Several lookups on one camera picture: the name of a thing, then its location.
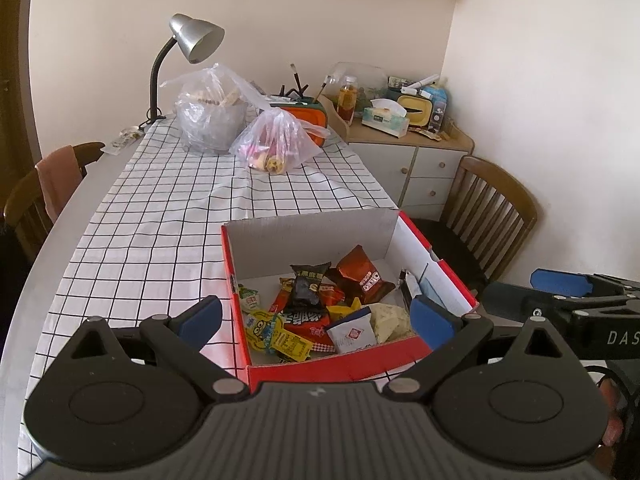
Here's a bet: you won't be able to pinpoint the silver desk lamp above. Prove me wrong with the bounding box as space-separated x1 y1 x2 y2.
137 13 226 128

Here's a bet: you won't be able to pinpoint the yellow cartoon snack packet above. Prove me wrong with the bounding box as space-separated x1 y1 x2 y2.
245 310 286 356

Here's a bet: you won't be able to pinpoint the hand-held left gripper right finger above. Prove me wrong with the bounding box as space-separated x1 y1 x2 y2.
382 296 576 403

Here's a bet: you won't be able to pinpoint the yellow-green snack packet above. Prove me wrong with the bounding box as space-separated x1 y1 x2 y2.
272 330 312 363

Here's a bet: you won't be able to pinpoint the small green-white snack packet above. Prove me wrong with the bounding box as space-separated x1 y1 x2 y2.
237 284 263 313

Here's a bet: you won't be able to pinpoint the pink plastic bag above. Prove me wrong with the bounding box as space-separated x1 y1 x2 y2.
229 107 332 175

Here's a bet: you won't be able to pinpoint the white wooden cabinet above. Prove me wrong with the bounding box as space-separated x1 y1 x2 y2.
345 120 473 208

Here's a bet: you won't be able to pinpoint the brown snack packet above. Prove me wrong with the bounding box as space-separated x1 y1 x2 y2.
334 245 397 306

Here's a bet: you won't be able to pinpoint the yellow box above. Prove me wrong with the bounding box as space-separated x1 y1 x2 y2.
397 94 433 126

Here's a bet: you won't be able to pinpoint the black-checked white tablecloth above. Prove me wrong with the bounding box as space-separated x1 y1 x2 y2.
17 112 401 478

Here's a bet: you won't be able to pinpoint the clear plastic bag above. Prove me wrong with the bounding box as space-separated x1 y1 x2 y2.
159 62 273 155

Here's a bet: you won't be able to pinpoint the red cardboard box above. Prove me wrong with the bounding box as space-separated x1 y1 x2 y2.
221 209 479 393

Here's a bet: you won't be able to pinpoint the clear glass bowl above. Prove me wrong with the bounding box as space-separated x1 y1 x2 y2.
330 61 391 106

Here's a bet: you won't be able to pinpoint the metal pot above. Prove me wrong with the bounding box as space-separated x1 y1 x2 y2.
180 100 247 153

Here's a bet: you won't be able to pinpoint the wooden desk organizer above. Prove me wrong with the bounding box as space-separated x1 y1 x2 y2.
320 94 356 128

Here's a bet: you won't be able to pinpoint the wooden chair with towel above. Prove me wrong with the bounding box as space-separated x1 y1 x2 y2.
2 141 106 263

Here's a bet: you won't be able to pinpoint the grey-blue snack packet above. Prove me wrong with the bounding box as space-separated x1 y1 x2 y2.
397 269 423 306

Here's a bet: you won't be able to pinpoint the plain yellow snack packet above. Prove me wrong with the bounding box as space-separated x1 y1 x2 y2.
326 297 362 322

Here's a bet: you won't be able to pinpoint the blue packaged box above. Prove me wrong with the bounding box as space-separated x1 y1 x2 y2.
422 85 450 133

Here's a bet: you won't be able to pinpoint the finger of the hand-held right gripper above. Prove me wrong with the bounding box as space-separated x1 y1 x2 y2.
482 281 577 332
530 268 640 301

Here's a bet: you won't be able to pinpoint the black snack packet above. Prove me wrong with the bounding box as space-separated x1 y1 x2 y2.
286 261 332 313

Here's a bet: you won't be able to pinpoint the bare wooden chair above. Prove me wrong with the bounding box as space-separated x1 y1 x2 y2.
407 156 538 293

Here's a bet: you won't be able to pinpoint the green tissue box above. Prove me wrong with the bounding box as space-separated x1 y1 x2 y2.
361 98 411 138

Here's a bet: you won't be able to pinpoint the person's right hand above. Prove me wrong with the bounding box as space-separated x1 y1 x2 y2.
597 377 628 448

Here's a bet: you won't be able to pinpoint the pink towel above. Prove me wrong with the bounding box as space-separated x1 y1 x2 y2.
35 145 83 223

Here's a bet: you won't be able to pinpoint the bottle of orange liquid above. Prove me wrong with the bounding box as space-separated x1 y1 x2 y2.
338 76 359 122

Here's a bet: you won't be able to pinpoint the white red-label snack packet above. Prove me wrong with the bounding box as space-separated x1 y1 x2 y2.
325 307 376 355

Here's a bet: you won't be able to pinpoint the cream snack packet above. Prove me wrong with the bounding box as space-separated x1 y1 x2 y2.
369 302 416 343

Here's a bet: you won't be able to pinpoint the orange container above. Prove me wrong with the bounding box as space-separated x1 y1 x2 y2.
277 105 328 147

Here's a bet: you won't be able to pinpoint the small clear plastic packets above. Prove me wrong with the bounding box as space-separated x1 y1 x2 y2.
102 127 146 155

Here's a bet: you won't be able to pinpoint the brown wooden door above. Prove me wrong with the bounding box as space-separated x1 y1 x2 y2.
0 0 43 161

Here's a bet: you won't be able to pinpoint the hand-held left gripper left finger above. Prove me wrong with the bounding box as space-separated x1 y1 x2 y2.
65 296 251 403

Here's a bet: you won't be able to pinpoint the large red snack packet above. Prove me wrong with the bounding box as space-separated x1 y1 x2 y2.
270 276 346 353

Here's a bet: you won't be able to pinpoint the small orange-red snack packet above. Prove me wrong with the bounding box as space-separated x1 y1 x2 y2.
320 282 347 307

